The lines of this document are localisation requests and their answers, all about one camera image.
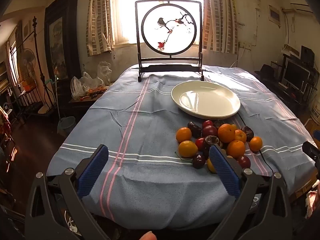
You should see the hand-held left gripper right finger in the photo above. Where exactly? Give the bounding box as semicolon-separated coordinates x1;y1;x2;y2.
207;144;293;240

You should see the white air conditioner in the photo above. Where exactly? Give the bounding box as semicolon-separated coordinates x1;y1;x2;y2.
290;0;313;12

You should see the blue striped tablecloth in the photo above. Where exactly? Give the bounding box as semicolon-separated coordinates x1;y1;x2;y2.
46;64;317;230

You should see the yellowish green mandarin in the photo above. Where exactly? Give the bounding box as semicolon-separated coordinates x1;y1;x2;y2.
178;140;198;158

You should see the black iron coat stand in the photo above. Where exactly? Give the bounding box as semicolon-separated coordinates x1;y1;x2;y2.
10;16;58;120

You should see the black speaker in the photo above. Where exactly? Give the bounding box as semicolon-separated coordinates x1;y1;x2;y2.
301;46;315;67

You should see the bright window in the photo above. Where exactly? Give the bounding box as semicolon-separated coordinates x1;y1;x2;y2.
111;0;208;47

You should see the yellow orange mandarin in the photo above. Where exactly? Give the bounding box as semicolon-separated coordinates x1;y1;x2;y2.
207;158;217;174

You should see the round bird painting table screen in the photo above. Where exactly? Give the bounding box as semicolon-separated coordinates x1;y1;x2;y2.
135;0;204;82

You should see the light blue bucket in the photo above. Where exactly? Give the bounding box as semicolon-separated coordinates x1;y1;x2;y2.
57;116;76;137

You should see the white round plate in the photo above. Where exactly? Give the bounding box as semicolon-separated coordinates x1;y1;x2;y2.
171;81;241;120

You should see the standing fan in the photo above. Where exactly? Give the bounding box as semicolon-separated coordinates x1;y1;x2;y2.
21;49;38;80

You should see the dark purple plum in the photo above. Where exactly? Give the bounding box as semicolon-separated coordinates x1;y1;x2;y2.
192;154;206;169
201;125;218;138

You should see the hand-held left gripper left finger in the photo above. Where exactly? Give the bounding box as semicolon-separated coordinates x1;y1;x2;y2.
24;144;110;240

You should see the dark wooden side table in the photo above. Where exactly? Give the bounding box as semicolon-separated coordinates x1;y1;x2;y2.
69;87;108;115

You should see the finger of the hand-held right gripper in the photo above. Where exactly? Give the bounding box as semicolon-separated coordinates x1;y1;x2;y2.
302;141;320;165

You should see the black cable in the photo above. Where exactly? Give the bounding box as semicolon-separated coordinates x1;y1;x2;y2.
259;150;274;177

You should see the large orange mandarin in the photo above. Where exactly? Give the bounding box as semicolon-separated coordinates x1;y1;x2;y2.
227;140;246;158
217;123;237;143

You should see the green handled mop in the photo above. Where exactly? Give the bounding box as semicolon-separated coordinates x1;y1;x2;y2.
51;77;63;124

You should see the small wall frame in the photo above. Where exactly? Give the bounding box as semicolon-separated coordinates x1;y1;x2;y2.
269;5;281;27

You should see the black hat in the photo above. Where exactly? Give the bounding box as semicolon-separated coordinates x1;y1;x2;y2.
255;64;275;79

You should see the dark framed painting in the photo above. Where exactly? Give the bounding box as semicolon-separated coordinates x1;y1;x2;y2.
44;0;82;80

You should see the computer monitor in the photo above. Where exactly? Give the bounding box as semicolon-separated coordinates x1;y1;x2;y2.
281;59;310;90

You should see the checked curtain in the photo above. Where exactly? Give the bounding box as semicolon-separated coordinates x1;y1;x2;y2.
86;0;113;57
202;0;238;54

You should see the clear plastic bag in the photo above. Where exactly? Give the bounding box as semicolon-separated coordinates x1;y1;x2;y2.
97;61;112;85
71;72;104;98

